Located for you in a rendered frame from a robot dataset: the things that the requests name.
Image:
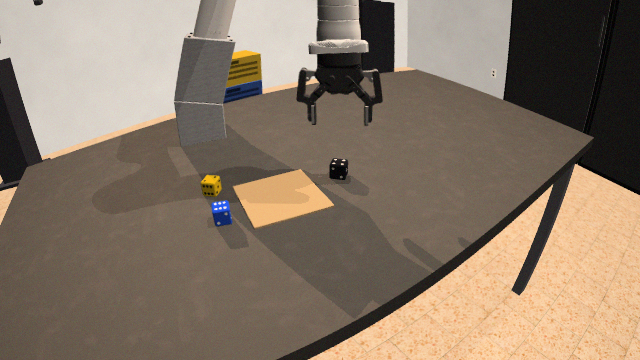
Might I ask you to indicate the tan square mat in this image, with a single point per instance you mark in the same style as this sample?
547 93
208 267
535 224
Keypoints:
281 198

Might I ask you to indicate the yellow die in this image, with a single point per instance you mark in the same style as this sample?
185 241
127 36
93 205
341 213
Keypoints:
211 186

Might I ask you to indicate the blue die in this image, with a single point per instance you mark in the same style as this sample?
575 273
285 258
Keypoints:
221 213

